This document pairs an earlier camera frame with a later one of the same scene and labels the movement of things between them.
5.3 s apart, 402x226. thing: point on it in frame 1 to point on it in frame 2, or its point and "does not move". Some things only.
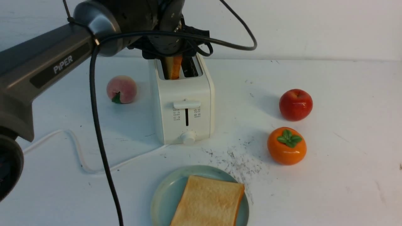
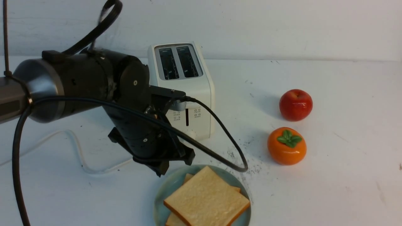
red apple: [295, 105] does not move
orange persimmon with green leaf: [286, 146] does not move
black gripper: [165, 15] to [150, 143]
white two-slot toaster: [185, 107] does not move
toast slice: [172, 67] to [173, 220]
